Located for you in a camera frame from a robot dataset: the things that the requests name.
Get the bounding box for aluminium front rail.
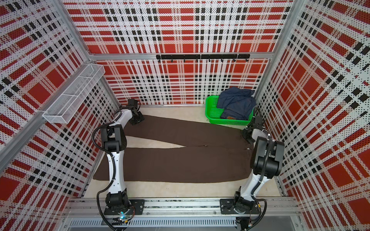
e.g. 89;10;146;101
62;197;301;218

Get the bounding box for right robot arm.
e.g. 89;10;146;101
232;107;285;214

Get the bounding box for green plastic basket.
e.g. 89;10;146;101
205;95;254;126

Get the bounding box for blue denim jeans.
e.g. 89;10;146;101
216;87;256;120

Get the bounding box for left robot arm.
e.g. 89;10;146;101
92;99;144;215

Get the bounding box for white wire mesh shelf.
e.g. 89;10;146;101
43;64;105;124

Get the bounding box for black hook rail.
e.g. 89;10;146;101
156;54;251;62

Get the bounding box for brown trousers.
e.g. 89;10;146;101
92;115;255;184

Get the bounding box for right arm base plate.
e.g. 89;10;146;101
220;199;260;215

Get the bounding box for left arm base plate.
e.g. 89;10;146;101
104;199;145;216

